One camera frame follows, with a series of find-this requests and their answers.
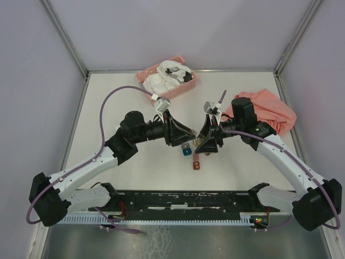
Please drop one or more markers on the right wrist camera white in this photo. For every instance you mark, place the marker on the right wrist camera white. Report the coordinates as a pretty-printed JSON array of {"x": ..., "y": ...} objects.
[{"x": 213, "y": 110}]

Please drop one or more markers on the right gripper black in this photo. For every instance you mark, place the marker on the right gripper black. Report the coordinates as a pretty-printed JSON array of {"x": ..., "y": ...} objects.
[{"x": 209, "y": 145}]

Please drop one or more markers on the teal pill box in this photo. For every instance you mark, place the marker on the teal pill box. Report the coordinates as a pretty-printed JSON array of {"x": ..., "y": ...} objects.
[{"x": 187, "y": 151}]

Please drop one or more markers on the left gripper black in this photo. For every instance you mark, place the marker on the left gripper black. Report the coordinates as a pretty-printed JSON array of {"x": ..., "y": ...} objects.
[{"x": 175, "y": 133}]

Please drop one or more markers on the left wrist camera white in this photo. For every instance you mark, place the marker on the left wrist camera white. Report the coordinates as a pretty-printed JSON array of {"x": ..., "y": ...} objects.
[{"x": 161, "y": 104}]

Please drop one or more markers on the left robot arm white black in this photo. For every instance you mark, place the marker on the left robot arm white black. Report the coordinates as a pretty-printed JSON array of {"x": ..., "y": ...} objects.
[{"x": 53, "y": 197}]

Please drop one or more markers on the glass pill bottle yellow pills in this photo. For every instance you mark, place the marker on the glass pill bottle yellow pills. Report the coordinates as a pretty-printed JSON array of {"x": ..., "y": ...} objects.
[{"x": 198, "y": 138}]

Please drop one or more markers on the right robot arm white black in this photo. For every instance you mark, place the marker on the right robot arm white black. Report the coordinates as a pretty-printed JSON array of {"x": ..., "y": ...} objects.
[{"x": 314, "y": 202}]

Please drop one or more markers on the pink shirt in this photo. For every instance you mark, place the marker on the pink shirt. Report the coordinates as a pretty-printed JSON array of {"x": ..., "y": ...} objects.
[{"x": 271, "y": 109}]

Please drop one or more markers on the white cable duct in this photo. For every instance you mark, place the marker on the white cable duct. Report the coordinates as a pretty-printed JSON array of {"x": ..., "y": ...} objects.
[{"x": 99, "y": 219}]

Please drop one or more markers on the pink plastic basket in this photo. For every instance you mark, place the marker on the pink plastic basket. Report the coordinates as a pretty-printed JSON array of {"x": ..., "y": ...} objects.
[{"x": 139, "y": 76}]

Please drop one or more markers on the white cloth in basket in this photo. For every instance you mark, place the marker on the white cloth in basket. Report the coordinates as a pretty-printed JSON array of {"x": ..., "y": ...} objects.
[{"x": 169, "y": 76}]

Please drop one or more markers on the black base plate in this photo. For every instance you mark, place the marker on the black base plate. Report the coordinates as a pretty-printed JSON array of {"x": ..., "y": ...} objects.
[{"x": 176, "y": 205}]

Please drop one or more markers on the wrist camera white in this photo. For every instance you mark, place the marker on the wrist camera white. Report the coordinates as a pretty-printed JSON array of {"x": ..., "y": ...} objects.
[
  {"x": 161, "y": 104},
  {"x": 213, "y": 110}
]

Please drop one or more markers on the grey pill box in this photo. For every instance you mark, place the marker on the grey pill box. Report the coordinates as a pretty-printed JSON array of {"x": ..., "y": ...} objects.
[{"x": 185, "y": 146}]

